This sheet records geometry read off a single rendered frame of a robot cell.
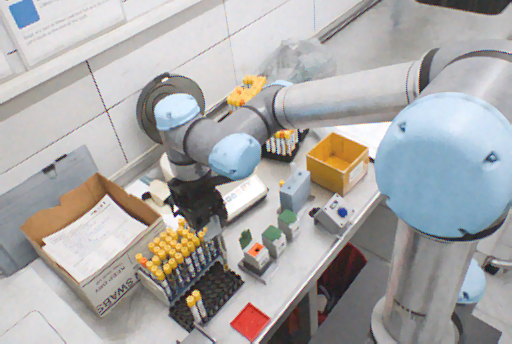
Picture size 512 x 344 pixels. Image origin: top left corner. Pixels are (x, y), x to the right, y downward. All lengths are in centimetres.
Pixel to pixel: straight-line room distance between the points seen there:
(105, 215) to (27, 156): 25
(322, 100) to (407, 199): 27
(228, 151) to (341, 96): 19
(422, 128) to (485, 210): 8
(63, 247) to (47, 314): 44
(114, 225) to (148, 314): 27
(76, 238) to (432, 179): 102
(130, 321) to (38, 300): 33
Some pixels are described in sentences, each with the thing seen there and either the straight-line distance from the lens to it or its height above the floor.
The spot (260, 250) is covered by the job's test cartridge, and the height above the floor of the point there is 95.
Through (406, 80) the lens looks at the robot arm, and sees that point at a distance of 57.
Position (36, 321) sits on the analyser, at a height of 117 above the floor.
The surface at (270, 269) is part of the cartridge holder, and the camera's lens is 112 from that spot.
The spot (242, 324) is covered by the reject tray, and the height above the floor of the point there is 88.
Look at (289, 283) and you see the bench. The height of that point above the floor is 87.
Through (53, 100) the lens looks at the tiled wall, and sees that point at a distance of 123.
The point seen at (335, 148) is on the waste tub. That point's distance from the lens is 137.
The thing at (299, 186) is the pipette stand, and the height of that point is 97.
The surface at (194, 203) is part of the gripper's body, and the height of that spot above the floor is 120.
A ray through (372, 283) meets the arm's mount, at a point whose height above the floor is 95.
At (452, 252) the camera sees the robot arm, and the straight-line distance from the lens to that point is 51.
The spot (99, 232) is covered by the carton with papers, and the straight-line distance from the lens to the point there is 125.
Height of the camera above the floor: 181
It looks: 40 degrees down
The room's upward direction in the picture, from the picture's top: 8 degrees counter-clockwise
